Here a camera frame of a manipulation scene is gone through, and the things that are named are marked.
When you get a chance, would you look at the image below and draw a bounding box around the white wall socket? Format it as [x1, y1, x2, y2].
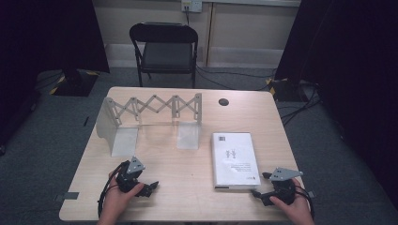
[181, 0, 203, 13]

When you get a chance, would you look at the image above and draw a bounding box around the black curtain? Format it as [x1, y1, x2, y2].
[274, 0, 398, 204]
[0, 0, 111, 148]

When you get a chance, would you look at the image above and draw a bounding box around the person's right hand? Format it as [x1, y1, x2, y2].
[270, 177, 309, 219]

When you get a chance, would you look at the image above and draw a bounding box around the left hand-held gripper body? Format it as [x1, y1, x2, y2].
[115, 156, 152, 197]

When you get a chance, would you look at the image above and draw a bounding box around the large grey tape piece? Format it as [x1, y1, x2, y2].
[54, 191, 80, 203]

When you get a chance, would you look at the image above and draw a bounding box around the black folding chair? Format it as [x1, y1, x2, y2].
[129, 22, 199, 89]

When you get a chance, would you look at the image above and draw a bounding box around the black stand base yellow tape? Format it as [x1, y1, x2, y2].
[266, 77, 310, 102]
[49, 68, 100, 98]

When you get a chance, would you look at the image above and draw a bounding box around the long black floor cable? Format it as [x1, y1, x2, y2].
[195, 65, 277, 92]

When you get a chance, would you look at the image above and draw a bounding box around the person's left hand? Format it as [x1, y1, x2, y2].
[100, 172, 145, 218]

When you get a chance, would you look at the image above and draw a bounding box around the grey expandable metal book rack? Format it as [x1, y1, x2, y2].
[95, 92, 203, 158]

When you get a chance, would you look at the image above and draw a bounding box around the bundle of black floor cables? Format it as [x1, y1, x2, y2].
[276, 82, 323, 127]

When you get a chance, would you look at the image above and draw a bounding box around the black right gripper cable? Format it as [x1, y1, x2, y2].
[294, 184, 315, 219]

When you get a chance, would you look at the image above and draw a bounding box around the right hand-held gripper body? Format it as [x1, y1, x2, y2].
[261, 167, 304, 207]

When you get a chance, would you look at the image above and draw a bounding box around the white book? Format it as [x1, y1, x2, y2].
[211, 132, 262, 190]

